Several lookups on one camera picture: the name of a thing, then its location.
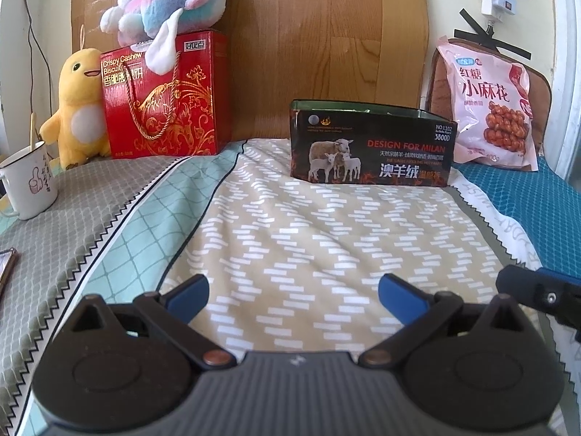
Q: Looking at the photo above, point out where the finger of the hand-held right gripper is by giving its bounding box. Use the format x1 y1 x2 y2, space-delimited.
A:
496 265 581 328

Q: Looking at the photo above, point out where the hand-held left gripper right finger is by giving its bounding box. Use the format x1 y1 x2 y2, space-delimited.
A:
358 274 527 370

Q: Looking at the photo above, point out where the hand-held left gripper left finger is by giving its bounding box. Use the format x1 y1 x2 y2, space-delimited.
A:
68 277 237 371

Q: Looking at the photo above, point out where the black box with sheep print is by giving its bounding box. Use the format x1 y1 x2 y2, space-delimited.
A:
289 98 458 189

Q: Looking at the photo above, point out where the blue mesh mat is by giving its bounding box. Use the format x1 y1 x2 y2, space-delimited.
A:
454 155 581 283

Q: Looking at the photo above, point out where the patterned bedsheet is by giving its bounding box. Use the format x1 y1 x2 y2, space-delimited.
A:
0 138 581 436

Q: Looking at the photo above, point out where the brown chair cushion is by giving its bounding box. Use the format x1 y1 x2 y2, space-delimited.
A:
423 45 553 161

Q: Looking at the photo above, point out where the smartphone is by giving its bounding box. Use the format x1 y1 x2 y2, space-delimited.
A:
0 247 21 301

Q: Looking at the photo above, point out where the pink snack bag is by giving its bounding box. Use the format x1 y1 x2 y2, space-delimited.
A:
435 35 541 173

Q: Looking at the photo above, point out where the white mug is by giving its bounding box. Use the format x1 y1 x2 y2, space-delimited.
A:
0 140 60 222

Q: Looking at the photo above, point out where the red gift box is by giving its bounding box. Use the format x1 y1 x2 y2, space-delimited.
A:
99 30 231 160

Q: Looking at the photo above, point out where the yellow plush toy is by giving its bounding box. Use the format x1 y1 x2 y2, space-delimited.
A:
37 47 113 172

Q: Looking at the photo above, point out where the long black tape strip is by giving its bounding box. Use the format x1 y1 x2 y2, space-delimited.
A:
453 28 533 61

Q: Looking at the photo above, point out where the short black tape strip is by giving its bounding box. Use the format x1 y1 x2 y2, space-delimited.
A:
459 8 494 38

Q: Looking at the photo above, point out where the wooden headboard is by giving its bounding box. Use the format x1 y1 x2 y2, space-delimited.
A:
70 0 430 158

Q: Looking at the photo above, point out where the white plug adapter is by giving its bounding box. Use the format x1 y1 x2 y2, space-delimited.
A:
481 0 521 19

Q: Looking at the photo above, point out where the pink and blue plush toy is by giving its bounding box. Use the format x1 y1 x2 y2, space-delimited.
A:
100 0 233 76

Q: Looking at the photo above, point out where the white window frame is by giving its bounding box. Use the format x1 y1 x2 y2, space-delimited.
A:
547 0 581 179

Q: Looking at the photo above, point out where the thin dark cable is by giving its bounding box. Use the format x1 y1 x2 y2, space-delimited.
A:
22 0 62 103

